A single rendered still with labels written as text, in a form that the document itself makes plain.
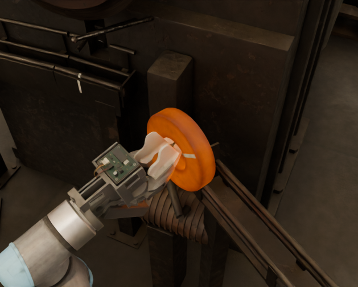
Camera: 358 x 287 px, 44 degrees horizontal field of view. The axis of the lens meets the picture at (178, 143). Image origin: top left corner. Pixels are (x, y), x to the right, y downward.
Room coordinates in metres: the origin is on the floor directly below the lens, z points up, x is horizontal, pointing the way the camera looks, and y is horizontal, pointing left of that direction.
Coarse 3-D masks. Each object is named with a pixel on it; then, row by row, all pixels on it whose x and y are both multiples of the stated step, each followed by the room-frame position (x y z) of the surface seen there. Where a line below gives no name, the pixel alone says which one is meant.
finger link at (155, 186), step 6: (168, 168) 0.46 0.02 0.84; (174, 168) 0.47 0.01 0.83; (162, 174) 0.45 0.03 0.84; (168, 174) 0.46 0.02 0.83; (150, 180) 0.45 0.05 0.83; (156, 180) 0.44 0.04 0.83; (162, 180) 0.44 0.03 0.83; (168, 180) 0.45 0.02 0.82; (150, 186) 0.43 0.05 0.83; (156, 186) 0.43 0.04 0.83; (162, 186) 0.44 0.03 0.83; (150, 192) 0.43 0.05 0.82; (156, 192) 0.43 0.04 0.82
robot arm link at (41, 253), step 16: (48, 224) 0.36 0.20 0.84; (16, 240) 0.34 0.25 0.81; (32, 240) 0.33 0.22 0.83; (48, 240) 0.33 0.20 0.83; (64, 240) 0.34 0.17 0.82; (0, 256) 0.32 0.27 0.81; (16, 256) 0.31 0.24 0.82; (32, 256) 0.31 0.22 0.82; (48, 256) 0.32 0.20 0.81; (64, 256) 0.32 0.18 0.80; (0, 272) 0.29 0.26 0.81; (16, 272) 0.29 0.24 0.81; (32, 272) 0.30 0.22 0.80; (48, 272) 0.30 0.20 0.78; (64, 272) 0.32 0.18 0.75
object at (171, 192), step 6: (168, 186) 0.63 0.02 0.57; (174, 186) 0.63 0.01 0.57; (168, 192) 0.62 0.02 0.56; (174, 192) 0.61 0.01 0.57; (174, 198) 0.60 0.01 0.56; (174, 204) 0.58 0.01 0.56; (180, 204) 0.58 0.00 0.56; (174, 210) 0.57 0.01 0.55; (180, 210) 0.56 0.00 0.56; (186, 210) 0.57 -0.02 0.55; (180, 216) 0.55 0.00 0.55
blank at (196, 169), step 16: (160, 112) 0.55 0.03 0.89; (176, 112) 0.54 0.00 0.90; (160, 128) 0.54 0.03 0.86; (176, 128) 0.50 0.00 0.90; (192, 128) 0.50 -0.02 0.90; (176, 144) 0.50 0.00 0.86; (192, 144) 0.48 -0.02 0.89; (208, 144) 0.48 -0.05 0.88; (192, 160) 0.47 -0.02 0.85; (208, 160) 0.47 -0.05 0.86; (176, 176) 0.50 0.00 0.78; (192, 176) 0.47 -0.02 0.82; (208, 176) 0.46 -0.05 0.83
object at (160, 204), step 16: (160, 192) 0.63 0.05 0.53; (192, 192) 0.64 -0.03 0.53; (160, 208) 0.60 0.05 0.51; (192, 208) 0.59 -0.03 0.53; (160, 224) 0.59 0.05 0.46; (176, 224) 0.57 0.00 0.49; (192, 224) 0.56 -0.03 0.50; (160, 240) 0.60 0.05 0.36; (176, 240) 0.61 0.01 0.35; (160, 256) 0.60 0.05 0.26; (176, 256) 0.60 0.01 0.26; (160, 272) 0.60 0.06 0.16; (176, 272) 0.60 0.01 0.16
